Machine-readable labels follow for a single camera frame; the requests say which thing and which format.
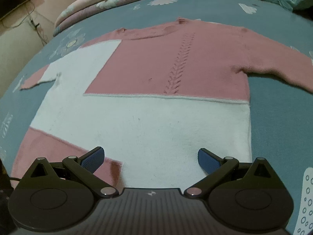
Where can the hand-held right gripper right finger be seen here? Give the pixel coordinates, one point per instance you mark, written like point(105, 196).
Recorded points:
point(207, 161)

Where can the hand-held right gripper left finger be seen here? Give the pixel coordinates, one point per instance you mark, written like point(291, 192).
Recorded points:
point(94, 160)

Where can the pink and white sweater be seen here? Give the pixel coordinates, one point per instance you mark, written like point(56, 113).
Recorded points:
point(183, 73)

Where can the black power strip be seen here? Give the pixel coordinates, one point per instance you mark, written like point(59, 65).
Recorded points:
point(35, 24)

